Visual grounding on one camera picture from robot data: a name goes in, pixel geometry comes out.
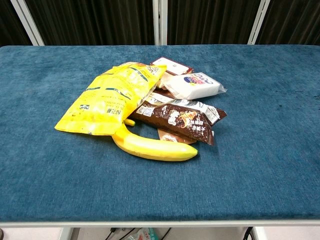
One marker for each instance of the white tissue pack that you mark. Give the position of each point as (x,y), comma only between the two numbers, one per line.
(192,86)

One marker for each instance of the blue velvet table cloth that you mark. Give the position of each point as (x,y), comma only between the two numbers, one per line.
(75,185)

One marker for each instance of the white partition post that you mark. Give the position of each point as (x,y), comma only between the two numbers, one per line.
(27,22)
(258,22)
(160,22)

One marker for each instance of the dark pleated curtain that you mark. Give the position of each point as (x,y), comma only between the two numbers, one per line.
(97,22)

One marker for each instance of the yellow snack bag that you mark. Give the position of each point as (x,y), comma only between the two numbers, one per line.
(107,100)

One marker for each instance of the small brown sachet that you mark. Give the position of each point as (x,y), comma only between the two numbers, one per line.
(170,137)

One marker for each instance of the white red-edged flat box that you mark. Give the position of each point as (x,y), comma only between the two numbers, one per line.
(172,65)

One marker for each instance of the white table frame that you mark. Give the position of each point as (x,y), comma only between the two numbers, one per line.
(160,225)

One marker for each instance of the brown flat packet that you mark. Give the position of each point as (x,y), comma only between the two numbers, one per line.
(162,93)

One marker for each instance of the crumpled printed plastic bag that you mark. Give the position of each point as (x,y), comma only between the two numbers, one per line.
(141,235)

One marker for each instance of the brown chocolate snack packet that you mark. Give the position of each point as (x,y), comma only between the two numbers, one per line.
(180,117)

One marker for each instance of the yellow banana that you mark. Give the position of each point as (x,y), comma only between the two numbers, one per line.
(155,148)

